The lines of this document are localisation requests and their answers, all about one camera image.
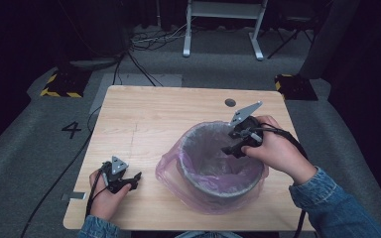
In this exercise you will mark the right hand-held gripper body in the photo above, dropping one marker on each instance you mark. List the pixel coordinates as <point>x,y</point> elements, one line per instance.
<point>244,114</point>

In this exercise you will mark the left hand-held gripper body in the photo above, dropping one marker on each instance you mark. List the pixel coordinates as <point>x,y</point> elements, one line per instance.
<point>118,165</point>

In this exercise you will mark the pink plastic bag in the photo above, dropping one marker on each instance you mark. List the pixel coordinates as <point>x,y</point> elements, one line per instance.
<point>168,175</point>

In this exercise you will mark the green plastic bucket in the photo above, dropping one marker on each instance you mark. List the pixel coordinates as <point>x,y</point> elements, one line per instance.
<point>211,193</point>

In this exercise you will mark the person's left hand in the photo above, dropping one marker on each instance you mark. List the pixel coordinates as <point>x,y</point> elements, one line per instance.
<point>104,203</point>

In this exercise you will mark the person's right hand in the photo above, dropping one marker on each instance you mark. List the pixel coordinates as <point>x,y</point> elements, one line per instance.
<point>278,152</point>

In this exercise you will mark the dark round table grommet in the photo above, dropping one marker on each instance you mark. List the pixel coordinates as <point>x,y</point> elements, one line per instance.
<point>230,102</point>

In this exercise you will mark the black tripod stand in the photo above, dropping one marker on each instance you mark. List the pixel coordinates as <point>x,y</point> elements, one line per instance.
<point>292,34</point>

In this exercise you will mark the grey table edge bracket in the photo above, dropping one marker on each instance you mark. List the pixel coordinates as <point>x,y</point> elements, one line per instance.
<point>72,196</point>

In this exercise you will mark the black yellow striped base plate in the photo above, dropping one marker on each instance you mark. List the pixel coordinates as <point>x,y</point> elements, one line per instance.
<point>64,84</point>
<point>297,87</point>

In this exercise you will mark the white metal desk frame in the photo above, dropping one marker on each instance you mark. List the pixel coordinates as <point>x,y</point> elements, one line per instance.
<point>225,9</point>

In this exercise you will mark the grey padded post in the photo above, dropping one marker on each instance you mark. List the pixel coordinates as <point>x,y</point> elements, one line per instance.
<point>327,39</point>

